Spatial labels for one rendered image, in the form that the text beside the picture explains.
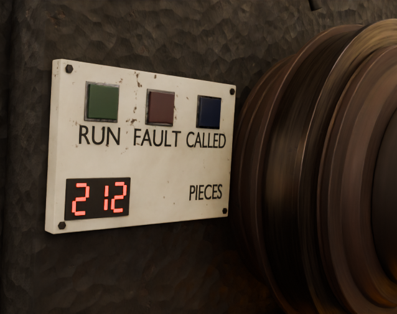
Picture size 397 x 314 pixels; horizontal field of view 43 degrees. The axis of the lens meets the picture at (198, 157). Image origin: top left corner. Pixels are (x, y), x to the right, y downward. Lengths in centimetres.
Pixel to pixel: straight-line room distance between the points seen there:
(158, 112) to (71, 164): 12
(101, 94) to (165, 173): 13
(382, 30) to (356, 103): 13
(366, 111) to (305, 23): 25
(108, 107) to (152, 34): 12
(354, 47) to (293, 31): 17
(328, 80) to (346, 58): 5
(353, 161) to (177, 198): 22
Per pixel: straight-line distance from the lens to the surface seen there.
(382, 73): 70
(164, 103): 61
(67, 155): 54
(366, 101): 67
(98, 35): 59
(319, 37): 73
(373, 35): 72
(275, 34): 80
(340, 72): 65
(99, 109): 56
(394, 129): 67
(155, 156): 61
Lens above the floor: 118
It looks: 3 degrees down
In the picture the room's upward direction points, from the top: 3 degrees clockwise
